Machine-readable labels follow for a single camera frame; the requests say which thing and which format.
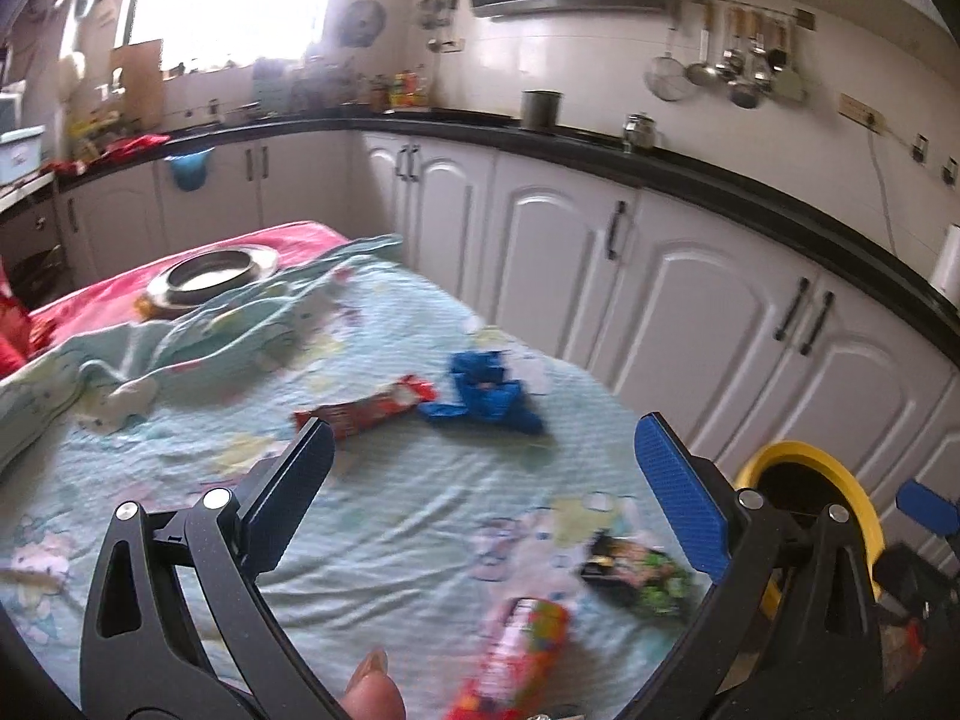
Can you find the beige wall socket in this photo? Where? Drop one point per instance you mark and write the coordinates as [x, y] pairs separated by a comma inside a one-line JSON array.
[[859, 109]]

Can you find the person's left hand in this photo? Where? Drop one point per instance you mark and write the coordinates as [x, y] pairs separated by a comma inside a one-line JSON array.
[[375, 694]]

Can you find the blue hanging bag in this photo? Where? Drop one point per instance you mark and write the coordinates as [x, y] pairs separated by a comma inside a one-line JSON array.
[[187, 172]]

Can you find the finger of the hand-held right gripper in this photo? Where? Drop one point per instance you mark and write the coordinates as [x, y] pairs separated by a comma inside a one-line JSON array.
[[926, 506]]

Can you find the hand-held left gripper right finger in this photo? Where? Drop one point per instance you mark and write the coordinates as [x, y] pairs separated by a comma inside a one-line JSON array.
[[679, 495]]

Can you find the glass jar on counter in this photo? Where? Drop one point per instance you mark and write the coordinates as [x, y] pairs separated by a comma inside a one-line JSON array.
[[639, 131]]

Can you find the metal mesh strainer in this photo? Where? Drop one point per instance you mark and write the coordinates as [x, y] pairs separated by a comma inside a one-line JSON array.
[[667, 79]]

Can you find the red colourful candy packet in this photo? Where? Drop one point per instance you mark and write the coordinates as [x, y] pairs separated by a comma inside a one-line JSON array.
[[517, 652]]

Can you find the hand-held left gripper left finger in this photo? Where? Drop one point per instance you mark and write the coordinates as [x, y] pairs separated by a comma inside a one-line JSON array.
[[296, 480]]

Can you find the red plastic bag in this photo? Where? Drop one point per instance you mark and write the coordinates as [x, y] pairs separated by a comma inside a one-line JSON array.
[[127, 146]]

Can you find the red tablecloth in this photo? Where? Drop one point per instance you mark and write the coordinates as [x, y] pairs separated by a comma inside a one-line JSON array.
[[300, 236]]

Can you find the white lower cabinets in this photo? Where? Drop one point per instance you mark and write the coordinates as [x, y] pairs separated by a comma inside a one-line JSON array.
[[562, 240]]

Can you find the pale hanging spatula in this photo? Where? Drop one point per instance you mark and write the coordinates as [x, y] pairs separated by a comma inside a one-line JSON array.
[[789, 82]]

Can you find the group of condiment bottles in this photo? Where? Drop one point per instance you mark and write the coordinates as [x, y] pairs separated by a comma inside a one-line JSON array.
[[401, 90]]

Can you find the black kitchen countertop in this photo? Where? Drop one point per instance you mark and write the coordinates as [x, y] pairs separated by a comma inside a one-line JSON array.
[[750, 172]]

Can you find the black wall hook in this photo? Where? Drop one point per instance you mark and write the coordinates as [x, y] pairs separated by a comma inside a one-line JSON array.
[[949, 171], [919, 148]]

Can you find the metal ladle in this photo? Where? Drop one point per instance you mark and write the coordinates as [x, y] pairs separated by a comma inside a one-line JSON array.
[[701, 73]]

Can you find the blue crumpled bag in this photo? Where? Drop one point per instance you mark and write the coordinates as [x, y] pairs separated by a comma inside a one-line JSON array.
[[487, 394]]

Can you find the long red snack wrapper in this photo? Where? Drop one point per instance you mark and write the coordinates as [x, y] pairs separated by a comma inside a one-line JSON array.
[[367, 409]]

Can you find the black green snack packet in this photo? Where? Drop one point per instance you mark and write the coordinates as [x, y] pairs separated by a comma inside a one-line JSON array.
[[637, 574]]

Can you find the round metal plate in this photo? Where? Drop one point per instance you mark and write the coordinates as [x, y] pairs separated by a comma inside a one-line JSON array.
[[202, 277]]

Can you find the bright window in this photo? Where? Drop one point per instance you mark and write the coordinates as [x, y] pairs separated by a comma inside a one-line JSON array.
[[225, 0]]

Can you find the pale blue storage box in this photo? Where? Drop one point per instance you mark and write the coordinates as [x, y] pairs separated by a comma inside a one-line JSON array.
[[19, 157]]

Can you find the small metal hanging pot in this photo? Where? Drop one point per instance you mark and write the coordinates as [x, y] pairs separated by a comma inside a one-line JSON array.
[[742, 94]]

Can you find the large red bag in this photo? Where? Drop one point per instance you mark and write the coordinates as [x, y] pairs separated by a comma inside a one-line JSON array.
[[11, 322]]

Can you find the wooden cutting board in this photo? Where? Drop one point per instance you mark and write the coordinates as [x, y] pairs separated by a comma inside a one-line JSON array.
[[139, 86]]

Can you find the hanging kitchen tools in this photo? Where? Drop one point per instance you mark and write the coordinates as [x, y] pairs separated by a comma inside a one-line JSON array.
[[439, 15]]

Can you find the round wall fan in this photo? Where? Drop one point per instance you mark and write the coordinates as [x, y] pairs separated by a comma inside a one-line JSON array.
[[361, 24]]

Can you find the yellow trash bin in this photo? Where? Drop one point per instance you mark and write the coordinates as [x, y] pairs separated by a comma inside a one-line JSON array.
[[795, 454]]

